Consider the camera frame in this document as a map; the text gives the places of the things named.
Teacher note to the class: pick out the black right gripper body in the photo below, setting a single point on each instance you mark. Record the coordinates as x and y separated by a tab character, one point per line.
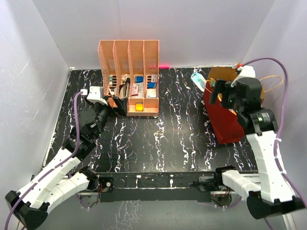
229	100

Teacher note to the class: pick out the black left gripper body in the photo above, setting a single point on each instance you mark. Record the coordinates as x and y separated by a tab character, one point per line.
103	113

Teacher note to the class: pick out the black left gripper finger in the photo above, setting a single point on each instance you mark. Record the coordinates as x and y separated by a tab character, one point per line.
112	105
121	105

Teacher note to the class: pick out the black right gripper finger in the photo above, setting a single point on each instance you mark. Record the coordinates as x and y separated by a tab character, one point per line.
213	97
220	86

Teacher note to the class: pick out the red brown paper bag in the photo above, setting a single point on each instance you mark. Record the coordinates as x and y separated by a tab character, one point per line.
223	119

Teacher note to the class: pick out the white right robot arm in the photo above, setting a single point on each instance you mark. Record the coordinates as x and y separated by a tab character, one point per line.
263	163

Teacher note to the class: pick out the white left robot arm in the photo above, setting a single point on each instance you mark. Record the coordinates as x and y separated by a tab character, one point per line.
32	204

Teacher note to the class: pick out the gold snack packet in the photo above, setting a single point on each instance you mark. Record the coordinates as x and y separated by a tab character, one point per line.
210	85

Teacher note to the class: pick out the grey black stapler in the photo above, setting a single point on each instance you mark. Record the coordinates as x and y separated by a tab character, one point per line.
124	89

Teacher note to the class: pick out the white glue stick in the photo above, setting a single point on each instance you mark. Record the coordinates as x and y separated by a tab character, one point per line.
111	80

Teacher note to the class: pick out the yellow grey stamp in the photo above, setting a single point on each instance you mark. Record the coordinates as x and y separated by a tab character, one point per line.
139	107

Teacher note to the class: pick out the white red label packet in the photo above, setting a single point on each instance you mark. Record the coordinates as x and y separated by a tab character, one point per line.
137	90

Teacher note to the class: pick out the blue white packaged item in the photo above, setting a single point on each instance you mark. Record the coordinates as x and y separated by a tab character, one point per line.
199	81

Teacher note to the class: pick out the blue grey eraser back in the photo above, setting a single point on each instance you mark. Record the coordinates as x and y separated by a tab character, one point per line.
139	79

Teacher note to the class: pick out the blue grey eraser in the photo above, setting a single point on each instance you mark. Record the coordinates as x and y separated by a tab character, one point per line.
151	85
139	79

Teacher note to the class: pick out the white flat box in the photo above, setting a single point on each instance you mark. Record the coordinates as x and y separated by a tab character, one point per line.
151	93

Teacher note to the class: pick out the peach plastic desk organizer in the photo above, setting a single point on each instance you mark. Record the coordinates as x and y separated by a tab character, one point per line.
133	57

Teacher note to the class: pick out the blue grey eraser right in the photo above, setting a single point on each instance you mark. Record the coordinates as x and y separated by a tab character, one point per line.
151	85

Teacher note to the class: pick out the white red small box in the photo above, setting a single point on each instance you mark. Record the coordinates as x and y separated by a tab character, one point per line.
154	78

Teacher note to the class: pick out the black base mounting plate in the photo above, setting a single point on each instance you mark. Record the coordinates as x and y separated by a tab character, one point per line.
162	186

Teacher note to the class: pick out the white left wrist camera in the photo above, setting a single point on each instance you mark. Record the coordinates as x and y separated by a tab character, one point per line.
95	94

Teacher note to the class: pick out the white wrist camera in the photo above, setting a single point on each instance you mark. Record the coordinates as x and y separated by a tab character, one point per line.
243	72
95	94

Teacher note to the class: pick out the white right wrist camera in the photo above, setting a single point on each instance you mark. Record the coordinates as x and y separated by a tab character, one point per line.
243	72

